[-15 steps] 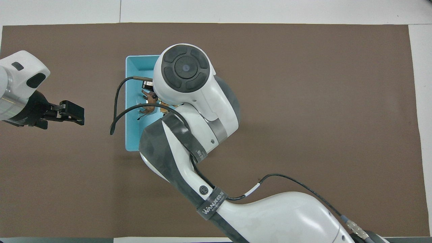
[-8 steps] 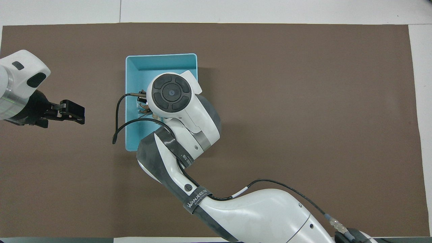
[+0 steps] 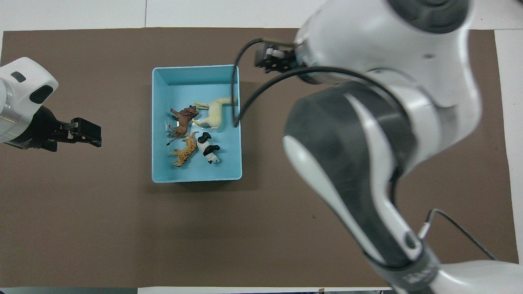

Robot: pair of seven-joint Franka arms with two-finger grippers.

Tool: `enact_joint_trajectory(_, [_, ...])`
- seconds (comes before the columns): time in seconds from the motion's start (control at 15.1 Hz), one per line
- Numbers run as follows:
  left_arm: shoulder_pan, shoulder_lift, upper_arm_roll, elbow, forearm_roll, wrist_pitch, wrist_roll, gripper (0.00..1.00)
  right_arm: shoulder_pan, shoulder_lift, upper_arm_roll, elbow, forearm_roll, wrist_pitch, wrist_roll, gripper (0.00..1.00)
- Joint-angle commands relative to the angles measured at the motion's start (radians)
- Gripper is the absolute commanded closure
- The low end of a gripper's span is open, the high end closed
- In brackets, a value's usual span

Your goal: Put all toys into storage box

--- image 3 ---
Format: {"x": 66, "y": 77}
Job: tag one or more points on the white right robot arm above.
{"x": 388, "y": 122}

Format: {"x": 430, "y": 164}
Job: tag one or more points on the brown table mat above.
{"x": 122, "y": 228}

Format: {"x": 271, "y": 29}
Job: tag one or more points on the black and white panda toy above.
{"x": 208, "y": 149}

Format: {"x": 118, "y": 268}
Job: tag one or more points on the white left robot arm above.
{"x": 20, "y": 94}

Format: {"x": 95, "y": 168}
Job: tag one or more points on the light blue storage box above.
{"x": 220, "y": 171}

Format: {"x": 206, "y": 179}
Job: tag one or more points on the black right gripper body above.
{"x": 293, "y": 57}

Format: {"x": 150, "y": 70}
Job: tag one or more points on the orange tiger toy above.
{"x": 187, "y": 153}

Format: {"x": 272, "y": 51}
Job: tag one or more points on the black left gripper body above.
{"x": 41, "y": 130}

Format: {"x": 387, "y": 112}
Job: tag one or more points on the cream horse toy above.
{"x": 214, "y": 114}

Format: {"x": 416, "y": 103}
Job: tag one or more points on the brown lion toy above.
{"x": 184, "y": 120}

